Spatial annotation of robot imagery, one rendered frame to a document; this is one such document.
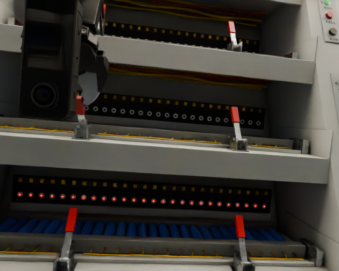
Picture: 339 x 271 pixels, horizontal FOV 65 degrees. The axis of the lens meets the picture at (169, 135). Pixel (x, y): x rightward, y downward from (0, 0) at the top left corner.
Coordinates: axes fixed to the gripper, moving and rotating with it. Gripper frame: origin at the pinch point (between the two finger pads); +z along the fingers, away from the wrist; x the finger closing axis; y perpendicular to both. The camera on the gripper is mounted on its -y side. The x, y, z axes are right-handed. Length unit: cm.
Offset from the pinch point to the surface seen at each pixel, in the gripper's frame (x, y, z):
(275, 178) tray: -32.9, -7.5, 6.5
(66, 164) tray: 1.7, -7.4, 6.5
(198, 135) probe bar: -20.6, 1.4, 10.0
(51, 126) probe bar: 6.4, 0.6, 9.8
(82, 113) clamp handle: -0.4, -0.9, 1.5
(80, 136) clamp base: 0.1, -3.0, 5.5
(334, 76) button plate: -46.1, 12.4, 1.8
